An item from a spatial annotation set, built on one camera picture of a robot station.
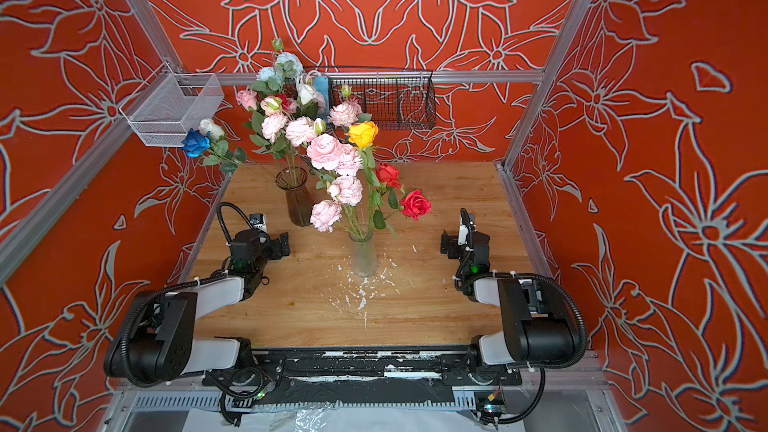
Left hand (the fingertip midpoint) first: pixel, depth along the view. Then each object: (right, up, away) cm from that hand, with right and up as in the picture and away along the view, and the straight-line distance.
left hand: (271, 234), depth 92 cm
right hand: (+59, +2, 0) cm, 59 cm away
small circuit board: (+61, -37, -24) cm, 75 cm away
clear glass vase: (+30, -5, -6) cm, 31 cm away
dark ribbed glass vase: (+9, +11, -1) cm, 14 cm away
